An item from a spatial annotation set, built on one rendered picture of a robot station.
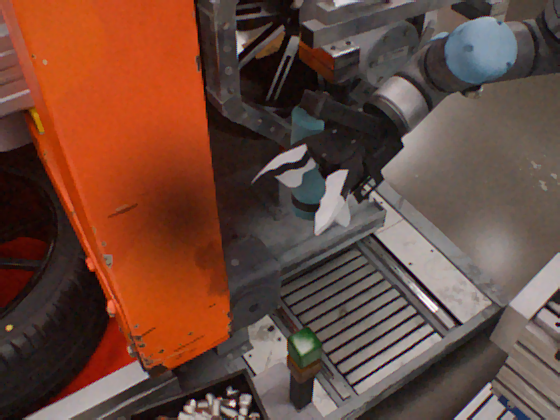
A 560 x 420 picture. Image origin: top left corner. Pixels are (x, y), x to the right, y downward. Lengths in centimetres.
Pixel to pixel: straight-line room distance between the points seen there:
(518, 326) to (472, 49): 36
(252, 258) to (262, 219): 33
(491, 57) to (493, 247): 125
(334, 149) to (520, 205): 140
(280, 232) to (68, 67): 106
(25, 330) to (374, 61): 79
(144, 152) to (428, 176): 156
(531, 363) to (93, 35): 66
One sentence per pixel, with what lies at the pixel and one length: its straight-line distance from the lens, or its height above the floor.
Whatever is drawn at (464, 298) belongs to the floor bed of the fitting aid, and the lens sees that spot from 163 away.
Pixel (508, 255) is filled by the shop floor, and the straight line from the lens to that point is 188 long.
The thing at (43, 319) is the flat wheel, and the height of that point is 50.
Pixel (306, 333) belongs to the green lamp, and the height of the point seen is 66.
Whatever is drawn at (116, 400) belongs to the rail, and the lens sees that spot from 112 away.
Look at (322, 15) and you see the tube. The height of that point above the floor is 99.
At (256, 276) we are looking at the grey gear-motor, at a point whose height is 40.
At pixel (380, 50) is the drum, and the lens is 97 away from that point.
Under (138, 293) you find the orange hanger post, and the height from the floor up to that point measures 75.
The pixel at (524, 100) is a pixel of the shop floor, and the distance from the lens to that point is 260.
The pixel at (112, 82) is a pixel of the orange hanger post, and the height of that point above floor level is 107.
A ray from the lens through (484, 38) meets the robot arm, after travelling 69.
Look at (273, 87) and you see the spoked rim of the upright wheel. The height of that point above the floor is 67.
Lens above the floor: 135
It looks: 47 degrees down
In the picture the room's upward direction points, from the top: straight up
